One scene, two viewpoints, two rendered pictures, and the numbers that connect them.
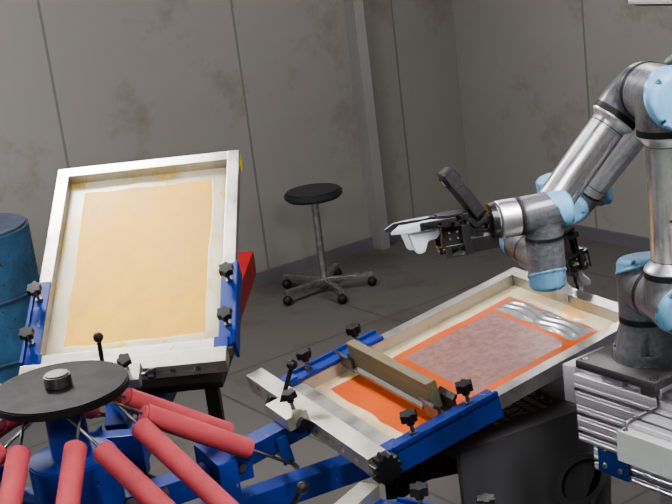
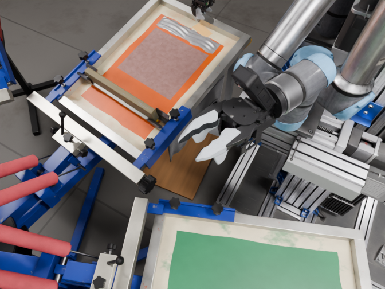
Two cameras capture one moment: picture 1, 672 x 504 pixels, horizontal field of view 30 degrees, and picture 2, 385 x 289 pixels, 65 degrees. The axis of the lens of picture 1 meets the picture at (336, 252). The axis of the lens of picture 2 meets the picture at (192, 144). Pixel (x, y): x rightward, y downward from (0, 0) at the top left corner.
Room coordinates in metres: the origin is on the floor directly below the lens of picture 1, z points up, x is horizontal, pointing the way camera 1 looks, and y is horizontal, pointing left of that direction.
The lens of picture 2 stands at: (2.06, 0.01, 2.12)
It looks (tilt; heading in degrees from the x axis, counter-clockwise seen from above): 58 degrees down; 334
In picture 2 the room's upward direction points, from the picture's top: straight up
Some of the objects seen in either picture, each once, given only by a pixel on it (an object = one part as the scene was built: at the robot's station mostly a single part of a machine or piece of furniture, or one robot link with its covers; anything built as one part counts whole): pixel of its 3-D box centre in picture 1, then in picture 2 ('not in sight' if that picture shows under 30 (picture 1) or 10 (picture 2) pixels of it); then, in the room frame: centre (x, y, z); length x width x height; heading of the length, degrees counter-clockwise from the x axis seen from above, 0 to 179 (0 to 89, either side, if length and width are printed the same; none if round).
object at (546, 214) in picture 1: (543, 213); (306, 79); (2.35, -0.41, 1.65); 0.11 x 0.08 x 0.09; 100
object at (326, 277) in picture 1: (315, 242); not in sight; (7.21, 0.11, 0.32); 0.60 x 0.57 x 0.64; 37
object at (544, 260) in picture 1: (542, 259); (287, 104); (2.37, -0.40, 1.56); 0.11 x 0.08 x 0.11; 10
